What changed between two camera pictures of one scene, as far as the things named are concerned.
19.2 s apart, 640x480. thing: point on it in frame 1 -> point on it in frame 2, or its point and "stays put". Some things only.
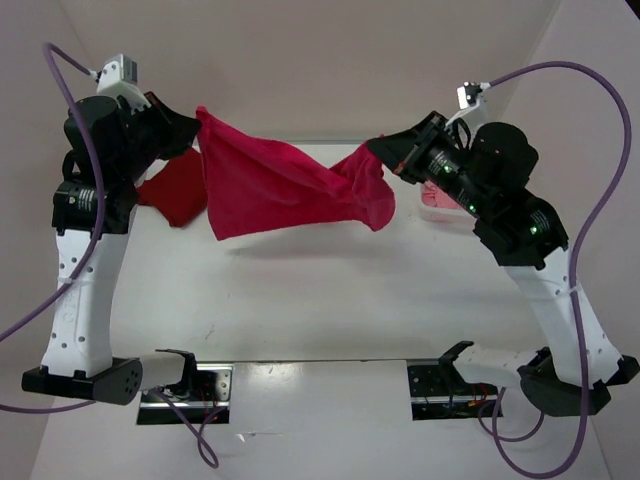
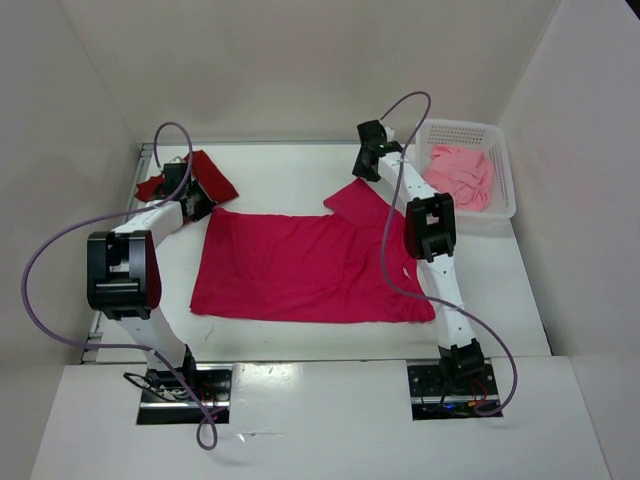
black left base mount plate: x=203 y=390 stays put
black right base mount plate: x=438 y=390 stays put
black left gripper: x=181 y=130 -> x=207 y=204
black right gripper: x=402 y=150 -> x=358 y=169
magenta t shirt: x=252 y=183 -> x=351 y=266
